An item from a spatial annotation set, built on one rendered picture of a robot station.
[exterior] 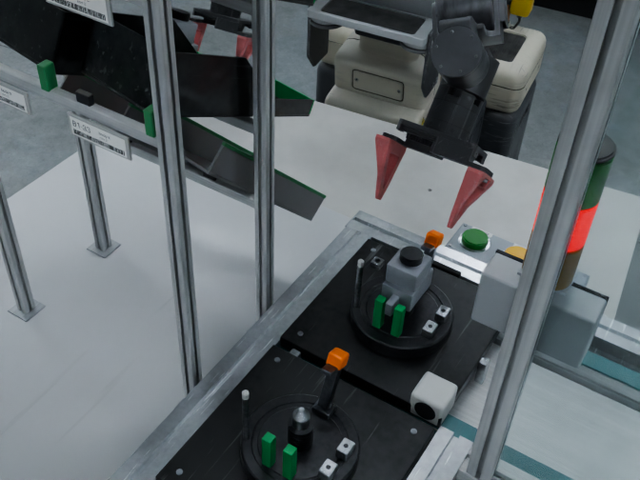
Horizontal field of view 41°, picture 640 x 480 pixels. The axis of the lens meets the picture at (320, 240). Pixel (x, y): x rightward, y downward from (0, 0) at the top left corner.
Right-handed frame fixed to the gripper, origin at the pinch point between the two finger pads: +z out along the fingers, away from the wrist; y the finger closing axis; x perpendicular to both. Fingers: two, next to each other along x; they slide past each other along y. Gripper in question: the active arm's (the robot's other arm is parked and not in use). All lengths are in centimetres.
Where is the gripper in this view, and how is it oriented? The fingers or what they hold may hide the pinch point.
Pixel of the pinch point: (415, 207)
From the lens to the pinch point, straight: 103.4
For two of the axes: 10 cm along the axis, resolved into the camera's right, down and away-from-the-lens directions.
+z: -3.7, 9.3, 0.7
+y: 8.5, 3.7, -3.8
